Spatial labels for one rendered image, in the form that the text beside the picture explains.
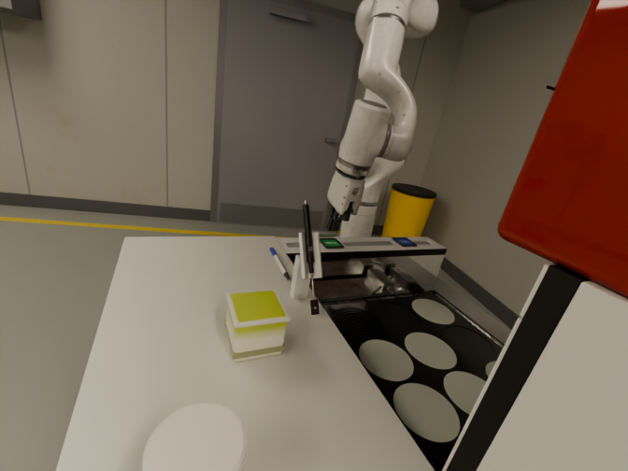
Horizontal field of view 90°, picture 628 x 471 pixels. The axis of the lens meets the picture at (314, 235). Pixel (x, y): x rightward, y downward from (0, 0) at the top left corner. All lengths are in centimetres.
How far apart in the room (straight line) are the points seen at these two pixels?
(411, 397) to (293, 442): 25
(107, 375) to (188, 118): 305
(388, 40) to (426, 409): 73
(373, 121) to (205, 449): 62
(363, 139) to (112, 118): 303
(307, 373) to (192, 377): 15
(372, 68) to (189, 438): 73
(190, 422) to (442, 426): 39
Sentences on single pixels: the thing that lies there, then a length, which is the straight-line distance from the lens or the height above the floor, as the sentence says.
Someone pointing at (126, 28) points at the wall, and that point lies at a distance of 350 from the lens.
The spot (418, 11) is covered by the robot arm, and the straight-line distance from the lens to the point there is 102.
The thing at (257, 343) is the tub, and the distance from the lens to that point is 45.
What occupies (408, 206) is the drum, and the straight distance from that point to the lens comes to 317.
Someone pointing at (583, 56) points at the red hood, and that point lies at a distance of 30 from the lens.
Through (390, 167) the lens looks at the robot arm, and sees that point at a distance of 108.
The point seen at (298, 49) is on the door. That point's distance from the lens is 336.
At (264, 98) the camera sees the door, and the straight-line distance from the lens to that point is 330.
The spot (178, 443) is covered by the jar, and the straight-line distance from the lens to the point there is 29.
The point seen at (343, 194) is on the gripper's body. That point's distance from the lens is 77.
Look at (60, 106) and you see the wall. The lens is 369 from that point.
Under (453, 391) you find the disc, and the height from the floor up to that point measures 90.
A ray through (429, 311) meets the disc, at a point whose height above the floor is 90.
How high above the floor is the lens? 130
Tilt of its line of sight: 22 degrees down
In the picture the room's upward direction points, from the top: 10 degrees clockwise
